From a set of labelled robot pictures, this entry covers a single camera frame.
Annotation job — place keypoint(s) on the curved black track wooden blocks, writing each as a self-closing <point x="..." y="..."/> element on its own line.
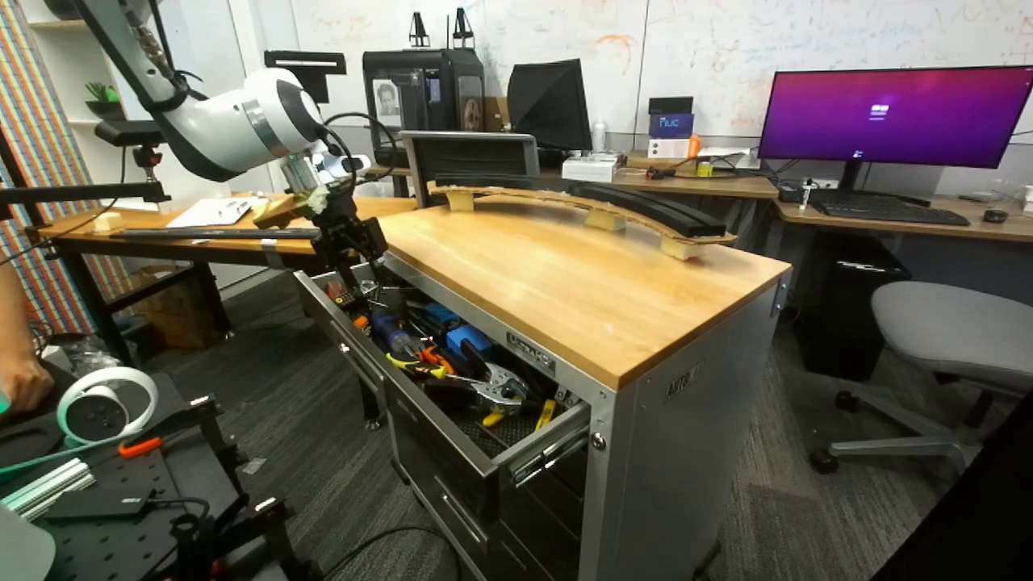
<point x="601" y="209"/>

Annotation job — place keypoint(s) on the silver pliers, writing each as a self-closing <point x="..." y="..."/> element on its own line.
<point x="503" y="384"/>

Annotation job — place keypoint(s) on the black computer tower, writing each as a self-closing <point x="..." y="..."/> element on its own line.
<point x="850" y="308"/>

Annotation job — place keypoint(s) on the black enclosure box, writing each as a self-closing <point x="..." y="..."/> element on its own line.
<point x="420" y="100"/>

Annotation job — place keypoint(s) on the purple screen computer monitor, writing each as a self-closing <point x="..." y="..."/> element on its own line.
<point x="893" y="114"/>

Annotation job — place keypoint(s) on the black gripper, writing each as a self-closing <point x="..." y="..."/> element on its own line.
<point x="342" y="227"/>

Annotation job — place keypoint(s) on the silver aluminium extrusion bar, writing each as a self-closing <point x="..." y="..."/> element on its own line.
<point x="48" y="488"/>

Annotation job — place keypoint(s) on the black computer mouse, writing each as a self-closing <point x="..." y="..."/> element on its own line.
<point x="997" y="213"/>

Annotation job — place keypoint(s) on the light wooden side table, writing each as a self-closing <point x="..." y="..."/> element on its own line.
<point x="139" y="229"/>

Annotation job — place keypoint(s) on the bare person forearm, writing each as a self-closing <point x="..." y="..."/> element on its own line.
<point x="15" y="311"/>

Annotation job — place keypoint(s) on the white paper sheets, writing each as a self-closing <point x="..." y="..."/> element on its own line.
<point x="211" y="210"/>

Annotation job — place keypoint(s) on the orange black screwdriver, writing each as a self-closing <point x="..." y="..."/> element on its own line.
<point x="423" y="364"/>

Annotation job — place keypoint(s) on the wooden office desk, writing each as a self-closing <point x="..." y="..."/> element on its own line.
<point x="915" y="221"/>

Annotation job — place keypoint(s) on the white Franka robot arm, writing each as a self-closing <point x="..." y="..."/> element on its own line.
<point x="229" y="131"/>

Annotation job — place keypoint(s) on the black perforated equipment stand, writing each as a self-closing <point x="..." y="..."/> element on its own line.
<point x="129" y="519"/>

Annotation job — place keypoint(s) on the grey workbench cabinet wooden top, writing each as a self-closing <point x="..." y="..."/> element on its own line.
<point x="601" y="293"/>

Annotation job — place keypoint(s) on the bare person hand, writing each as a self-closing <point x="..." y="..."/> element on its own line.
<point x="21" y="381"/>

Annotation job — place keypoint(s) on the black camera on stand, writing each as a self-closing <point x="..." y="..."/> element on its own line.
<point x="309" y="66"/>

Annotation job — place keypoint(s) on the small blue white box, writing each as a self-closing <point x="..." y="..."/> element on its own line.
<point x="670" y="127"/>

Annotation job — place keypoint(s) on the grey metal tool drawer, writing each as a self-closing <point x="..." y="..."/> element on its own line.
<point x="452" y="430"/>

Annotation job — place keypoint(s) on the white wall shelf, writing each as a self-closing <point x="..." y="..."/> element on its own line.
<point x="86" y="66"/>

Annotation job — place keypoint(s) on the grey fabric office chair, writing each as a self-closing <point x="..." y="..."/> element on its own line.
<point x="956" y="333"/>

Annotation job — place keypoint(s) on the white tape roll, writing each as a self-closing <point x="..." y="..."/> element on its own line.
<point x="106" y="404"/>

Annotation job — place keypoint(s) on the white flat box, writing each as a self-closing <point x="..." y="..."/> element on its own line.
<point x="589" y="170"/>

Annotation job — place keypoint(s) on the black computer keyboard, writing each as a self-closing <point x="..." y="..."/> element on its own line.
<point x="889" y="210"/>

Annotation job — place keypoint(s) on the grey mesh office chair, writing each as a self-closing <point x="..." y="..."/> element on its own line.
<point x="469" y="163"/>

